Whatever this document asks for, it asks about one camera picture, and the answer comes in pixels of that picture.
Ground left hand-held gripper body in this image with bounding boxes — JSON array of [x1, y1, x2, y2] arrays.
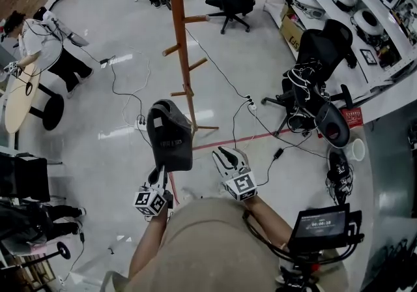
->
[[133, 169, 174, 217]]

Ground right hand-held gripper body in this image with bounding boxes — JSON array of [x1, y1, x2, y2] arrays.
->
[[220, 166, 259, 202]]

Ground dark grey fabric item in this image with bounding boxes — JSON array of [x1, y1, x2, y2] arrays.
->
[[146, 98, 194, 172]]

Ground brown wooden coat stand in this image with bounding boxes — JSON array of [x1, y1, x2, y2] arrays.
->
[[162, 0, 220, 136]]

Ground person's right forearm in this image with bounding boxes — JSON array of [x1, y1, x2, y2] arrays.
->
[[243, 195, 294, 247]]

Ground person's left forearm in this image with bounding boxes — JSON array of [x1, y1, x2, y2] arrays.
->
[[128, 212, 169, 280]]

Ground white power strip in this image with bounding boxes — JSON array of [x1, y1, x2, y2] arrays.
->
[[134, 114, 148, 132], [244, 94, 258, 112]]

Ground person's beige shirt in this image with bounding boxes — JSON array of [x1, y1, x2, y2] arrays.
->
[[103, 197, 285, 292]]

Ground black chest-mounted monitor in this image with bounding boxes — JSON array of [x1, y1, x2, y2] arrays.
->
[[287, 203, 365, 253]]

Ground white plastic bucket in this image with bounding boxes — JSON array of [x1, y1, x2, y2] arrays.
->
[[349, 138, 366, 162]]

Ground red printed box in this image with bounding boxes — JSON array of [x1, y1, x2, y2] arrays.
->
[[339, 106, 365, 129]]

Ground black storage box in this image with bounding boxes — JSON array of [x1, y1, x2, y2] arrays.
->
[[0, 152, 51, 203]]

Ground brown cardboard box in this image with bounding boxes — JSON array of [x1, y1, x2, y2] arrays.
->
[[279, 12, 306, 59]]

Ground round light wooden table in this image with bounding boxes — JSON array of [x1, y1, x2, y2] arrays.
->
[[4, 55, 65, 136]]

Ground black framed tablet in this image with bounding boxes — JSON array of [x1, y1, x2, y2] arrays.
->
[[359, 48, 379, 66]]

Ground white metal shelf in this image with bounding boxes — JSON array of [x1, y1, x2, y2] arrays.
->
[[263, 0, 417, 124]]

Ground black rig cables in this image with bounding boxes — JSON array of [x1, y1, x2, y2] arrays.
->
[[241, 209, 326, 265]]

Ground black device with cables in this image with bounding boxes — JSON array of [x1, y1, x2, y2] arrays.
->
[[325, 149, 354, 205]]

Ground black office chair with cables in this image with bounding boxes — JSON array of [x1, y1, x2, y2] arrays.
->
[[261, 18, 358, 149]]

